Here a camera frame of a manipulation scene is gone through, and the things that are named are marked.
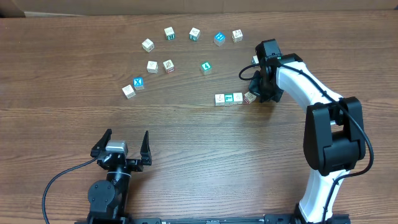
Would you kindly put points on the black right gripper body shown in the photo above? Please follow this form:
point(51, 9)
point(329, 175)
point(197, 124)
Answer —
point(265, 89)

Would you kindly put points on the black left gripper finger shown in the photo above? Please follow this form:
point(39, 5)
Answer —
point(101, 144)
point(145, 153)

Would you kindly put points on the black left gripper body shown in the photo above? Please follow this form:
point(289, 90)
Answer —
point(132, 164)

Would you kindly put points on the wooden cube letter I side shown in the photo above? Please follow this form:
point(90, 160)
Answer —
point(249, 97)

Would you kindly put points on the wooden cube ice cream drawing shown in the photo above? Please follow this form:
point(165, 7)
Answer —
point(237, 98)

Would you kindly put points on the green number seven cube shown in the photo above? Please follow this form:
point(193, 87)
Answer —
point(228, 99)

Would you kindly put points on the wooden cube with hook drawing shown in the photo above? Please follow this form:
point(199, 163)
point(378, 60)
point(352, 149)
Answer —
point(219, 100)

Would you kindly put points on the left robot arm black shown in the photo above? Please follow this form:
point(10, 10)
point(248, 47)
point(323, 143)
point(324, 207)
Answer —
point(108, 197)

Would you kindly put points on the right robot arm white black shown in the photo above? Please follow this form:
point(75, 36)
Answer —
point(334, 137)

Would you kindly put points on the wooden cube blue X side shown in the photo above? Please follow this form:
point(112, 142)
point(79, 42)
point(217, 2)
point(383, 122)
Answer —
point(254, 60)

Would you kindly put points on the wooden cube yellow side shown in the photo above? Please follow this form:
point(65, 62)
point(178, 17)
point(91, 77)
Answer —
point(237, 35)

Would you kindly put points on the wooden cube fish drawing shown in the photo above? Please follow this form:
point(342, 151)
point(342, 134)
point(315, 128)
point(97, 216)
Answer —
point(128, 91)

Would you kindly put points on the green number four cube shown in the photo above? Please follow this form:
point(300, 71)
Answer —
point(206, 68)

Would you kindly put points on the blue top wooden cube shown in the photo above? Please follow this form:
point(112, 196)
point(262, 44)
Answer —
point(219, 39)

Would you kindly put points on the blue letter X cube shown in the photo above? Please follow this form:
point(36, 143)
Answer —
point(138, 83)

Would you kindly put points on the wooden cube green J side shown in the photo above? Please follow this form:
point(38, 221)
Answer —
point(194, 34)

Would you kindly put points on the wooden cube globe drawing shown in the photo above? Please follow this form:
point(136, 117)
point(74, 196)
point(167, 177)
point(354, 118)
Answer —
point(152, 67)

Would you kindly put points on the wooden cube red Y side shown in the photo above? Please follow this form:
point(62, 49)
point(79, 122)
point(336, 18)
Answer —
point(169, 66)

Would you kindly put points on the wooden cube green letter side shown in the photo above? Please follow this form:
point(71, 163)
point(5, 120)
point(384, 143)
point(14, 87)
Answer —
point(169, 33)

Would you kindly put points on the plain wooden cube far left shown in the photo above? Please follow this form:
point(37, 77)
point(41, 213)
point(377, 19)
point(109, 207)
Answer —
point(148, 45)

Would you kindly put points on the cardboard backdrop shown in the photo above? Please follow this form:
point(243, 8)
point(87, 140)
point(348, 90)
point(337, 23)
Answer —
point(22, 8)

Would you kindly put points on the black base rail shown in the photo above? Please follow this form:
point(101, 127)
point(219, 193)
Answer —
point(266, 219)

